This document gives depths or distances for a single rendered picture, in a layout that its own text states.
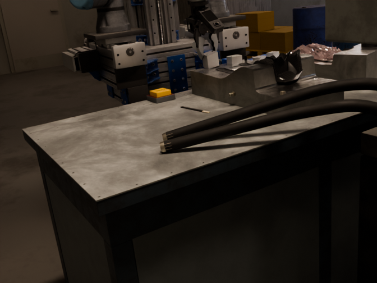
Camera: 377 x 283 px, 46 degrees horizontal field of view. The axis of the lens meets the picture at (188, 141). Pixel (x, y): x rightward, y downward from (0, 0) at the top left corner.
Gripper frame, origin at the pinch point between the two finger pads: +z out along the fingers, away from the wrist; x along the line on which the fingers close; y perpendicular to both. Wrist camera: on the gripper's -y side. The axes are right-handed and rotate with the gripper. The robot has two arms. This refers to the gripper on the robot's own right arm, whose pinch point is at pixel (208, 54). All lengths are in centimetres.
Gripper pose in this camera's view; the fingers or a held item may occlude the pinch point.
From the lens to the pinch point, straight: 171.2
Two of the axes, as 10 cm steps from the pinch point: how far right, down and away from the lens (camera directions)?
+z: 1.4, 8.6, 5.0
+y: -5.4, -3.6, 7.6
